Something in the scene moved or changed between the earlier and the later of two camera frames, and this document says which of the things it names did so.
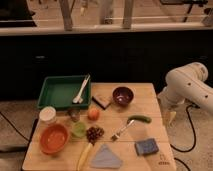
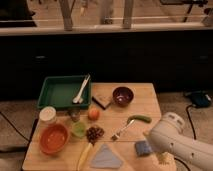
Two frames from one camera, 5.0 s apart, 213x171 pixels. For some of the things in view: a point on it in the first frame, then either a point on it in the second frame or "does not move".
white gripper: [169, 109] to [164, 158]
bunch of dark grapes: [93, 133] does not move
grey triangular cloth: [106, 158] does not move
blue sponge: [144, 147] does not move
